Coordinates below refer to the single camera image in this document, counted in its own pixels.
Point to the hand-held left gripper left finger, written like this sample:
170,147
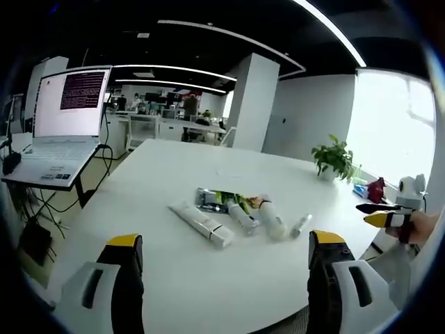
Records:
123,278

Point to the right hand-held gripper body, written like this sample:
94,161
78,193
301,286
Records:
410,195

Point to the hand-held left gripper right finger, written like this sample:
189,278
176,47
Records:
325,278

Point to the small clear skincare bottle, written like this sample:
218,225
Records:
300,226

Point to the wide white skincare bottle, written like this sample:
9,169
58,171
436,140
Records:
273,219

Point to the large white skincare tube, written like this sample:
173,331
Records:
201,222

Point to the slim white skincare bottle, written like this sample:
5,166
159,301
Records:
241,219

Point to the small colourful skincare packet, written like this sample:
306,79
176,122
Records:
255,202

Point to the silver skincare packet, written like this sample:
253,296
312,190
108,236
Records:
206,200

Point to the green skincare packet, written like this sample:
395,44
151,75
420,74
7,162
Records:
240,200

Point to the person's right hand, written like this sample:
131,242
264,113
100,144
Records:
424,228

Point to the red bag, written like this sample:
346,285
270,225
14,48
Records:
376,189

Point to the blue packet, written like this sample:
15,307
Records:
359,190

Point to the green potted plant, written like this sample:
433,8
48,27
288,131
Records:
333,158

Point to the bright window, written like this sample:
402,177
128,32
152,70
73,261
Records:
393,128

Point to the black box on floor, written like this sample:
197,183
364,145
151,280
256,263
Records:
34,243

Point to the white laptop stand table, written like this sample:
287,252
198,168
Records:
83,188

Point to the white office desk row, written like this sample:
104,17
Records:
167,127

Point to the black device on stand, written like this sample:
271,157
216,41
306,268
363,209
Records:
11,163

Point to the white laptop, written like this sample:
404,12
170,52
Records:
69,118

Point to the long ceiling light strip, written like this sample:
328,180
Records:
264,41

